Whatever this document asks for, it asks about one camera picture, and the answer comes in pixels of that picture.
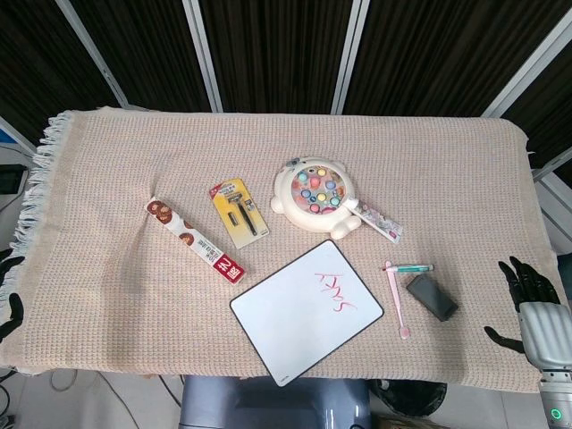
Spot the black monitor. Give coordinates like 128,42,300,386
0,164,29,196

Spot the yellow razor blister pack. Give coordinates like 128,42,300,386
207,178,271,250

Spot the black round object on floor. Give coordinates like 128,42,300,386
370,379,448,421

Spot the cream fishing game toy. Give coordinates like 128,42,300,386
270,155,361,240

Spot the black whiteboard eraser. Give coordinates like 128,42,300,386
405,274,459,323

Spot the pink toothbrush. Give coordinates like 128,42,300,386
384,260,410,342

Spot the black framed whiteboard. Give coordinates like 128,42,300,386
229,239,385,388

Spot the silver aluminium frame post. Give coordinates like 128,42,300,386
329,0,372,115
55,0,133,108
181,0,224,113
481,20,572,118

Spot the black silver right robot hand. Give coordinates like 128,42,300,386
484,255,572,373

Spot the white printed tube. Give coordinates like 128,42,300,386
341,198,404,244

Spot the green marker pen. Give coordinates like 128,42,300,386
384,263,434,273

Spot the dark partition panel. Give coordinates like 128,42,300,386
504,66,572,171
343,0,572,118
0,0,122,144
69,0,211,113
198,0,354,115

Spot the long baking paper box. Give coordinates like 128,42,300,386
145,197,247,286

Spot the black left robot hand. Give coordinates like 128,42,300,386
0,248,26,343

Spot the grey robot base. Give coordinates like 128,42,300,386
178,374,374,429

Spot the beige waffle tablecloth with fringe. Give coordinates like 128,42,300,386
0,105,559,394

